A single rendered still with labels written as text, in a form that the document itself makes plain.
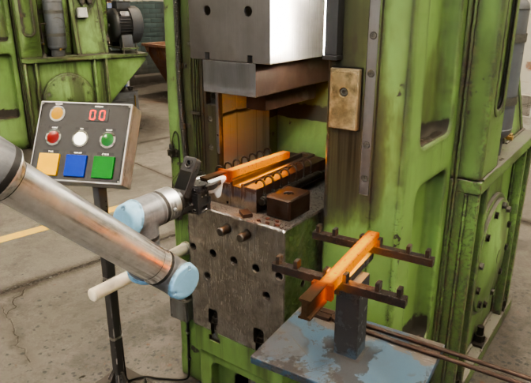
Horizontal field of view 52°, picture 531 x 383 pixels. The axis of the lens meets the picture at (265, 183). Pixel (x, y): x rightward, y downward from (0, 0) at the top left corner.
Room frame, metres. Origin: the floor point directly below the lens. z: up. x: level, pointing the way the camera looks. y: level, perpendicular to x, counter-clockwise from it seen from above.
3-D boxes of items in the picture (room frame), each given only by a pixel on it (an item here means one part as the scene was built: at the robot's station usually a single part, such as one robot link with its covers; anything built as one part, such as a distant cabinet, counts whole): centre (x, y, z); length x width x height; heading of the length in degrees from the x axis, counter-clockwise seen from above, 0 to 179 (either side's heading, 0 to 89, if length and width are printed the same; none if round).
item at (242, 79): (1.78, -0.02, 1.32); 0.42 x 0.20 x 0.10; 144
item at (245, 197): (1.78, -0.02, 0.96); 0.42 x 0.20 x 0.09; 144
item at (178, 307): (1.91, 0.33, 0.36); 0.09 x 0.07 x 0.12; 54
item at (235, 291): (1.75, -0.07, 0.69); 0.56 x 0.38 x 0.45; 144
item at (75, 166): (1.75, 0.64, 1.01); 0.07 x 0.05 x 0.07; 79
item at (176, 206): (1.35, 0.26, 1.02); 0.10 x 0.05 x 0.09; 54
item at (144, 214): (1.28, 0.32, 1.01); 0.12 x 0.09 x 0.10; 144
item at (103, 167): (1.73, 0.54, 1.01); 0.07 x 0.05 x 0.07; 79
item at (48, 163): (1.76, 0.73, 1.01); 0.07 x 0.05 x 0.07; 79
